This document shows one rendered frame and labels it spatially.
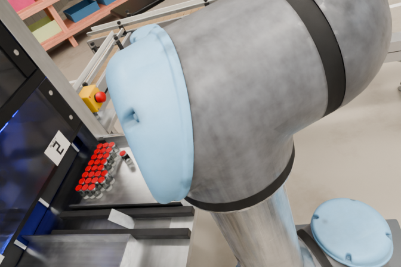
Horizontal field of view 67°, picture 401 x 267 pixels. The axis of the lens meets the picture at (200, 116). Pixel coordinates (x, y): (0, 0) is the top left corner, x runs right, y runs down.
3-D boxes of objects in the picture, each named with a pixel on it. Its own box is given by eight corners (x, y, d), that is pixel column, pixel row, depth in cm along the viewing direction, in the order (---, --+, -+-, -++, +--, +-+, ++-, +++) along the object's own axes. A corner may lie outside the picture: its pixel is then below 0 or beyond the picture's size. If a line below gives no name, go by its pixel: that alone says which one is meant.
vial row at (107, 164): (95, 199, 88) (86, 190, 85) (116, 151, 101) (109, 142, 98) (101, 198, 87) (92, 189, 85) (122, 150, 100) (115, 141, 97)
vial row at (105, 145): (89, 199, 89) (80, 190, 86) (110, 151, 102) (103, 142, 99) (95, 198, 88) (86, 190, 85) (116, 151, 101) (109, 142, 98)
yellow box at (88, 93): (82, 114, 109) (70, 100, 105) (89, 101, 114) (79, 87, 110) (99, 112, 107) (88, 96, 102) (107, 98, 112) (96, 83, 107)
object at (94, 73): (91, 141, 116) (67, 111, 106) (59, 145, 121) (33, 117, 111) (141, 46, 164) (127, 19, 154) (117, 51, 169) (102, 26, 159)
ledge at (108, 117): (79, 138, 117) (76, 134, 116) (92, 114, 126) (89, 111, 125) (110, 134, 113) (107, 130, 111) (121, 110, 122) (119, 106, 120)
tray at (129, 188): (76, 212, 87) (68, 205, 85) (108, 143, 105) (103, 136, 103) (185, 209, 76) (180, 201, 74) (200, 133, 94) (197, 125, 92)
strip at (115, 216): (119, 230, 78) (107, 219, 74) (122, 220, 80) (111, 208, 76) (169, 229, 73) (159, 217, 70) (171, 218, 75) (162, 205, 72)
